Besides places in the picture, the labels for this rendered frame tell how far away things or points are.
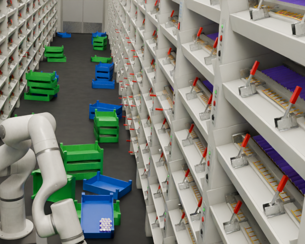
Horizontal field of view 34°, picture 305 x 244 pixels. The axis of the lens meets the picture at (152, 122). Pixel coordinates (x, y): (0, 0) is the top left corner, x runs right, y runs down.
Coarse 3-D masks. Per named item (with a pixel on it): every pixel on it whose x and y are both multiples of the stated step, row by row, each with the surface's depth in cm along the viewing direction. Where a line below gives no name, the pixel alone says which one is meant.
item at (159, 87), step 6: (156, 84) 284; (162, 84) 284; (168, 84) 285; (156, 90) 285; (162, 90) 285; (156, 96) 285; (162, 102) 264; (168, 102) 262; (168, 108) 252; (168, 120) 236
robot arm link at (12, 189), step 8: (32, 152) 241; (24, 160) 237; (32, 160) 240; (16, 168) 236; (24, 168) 238; (32, 168) 240; (16, 176) 241; (24, 176) 239; (0, 184) 241; (8, 184) 240; (16, 184) 239; (24, 184) 244; (0, 192) 239; (8, 192) 238; (16, 192) 239; (8, 200) 239; (16, 200) 241
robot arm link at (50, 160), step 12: (36, 156) 189; (48, 156) 187; (60, 156) 190; (48, 168) 186; (60, 168) 187; (48, 180) 185; (60, 180) 185; (48, 192) 184; (36, 204) 182; (36, 216) 181; (48, 216) 182; (36, 228) 181; (48, 228) 180
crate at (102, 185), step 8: (96, 176) 385; (104, 176) 384; (88, 184) 368; (96, 184) 380; (104, 184) 381; (112, 184) 382; (120, 184) 379; (128, 184) 374; (96, 192) 366; (104, 192) 363; (112, 192) 359; (120, 192) 360
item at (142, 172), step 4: (140, 164) 373; (140, 168) 374; (144, 168) 372; (140, 172) 367; (144, 172) 356; (140, 176) 361; (144, 176) 356; (140, 180) 355; (144, 180) 353; (144, 184) 347; (144, 188) 341; (144, 192) 331; (144, 196) 330
